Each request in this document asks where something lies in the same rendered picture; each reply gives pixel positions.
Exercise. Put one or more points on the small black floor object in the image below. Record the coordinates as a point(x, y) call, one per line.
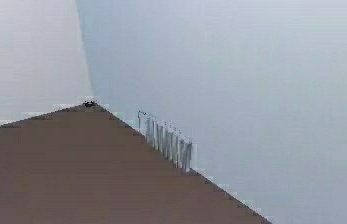
point(89, 103)

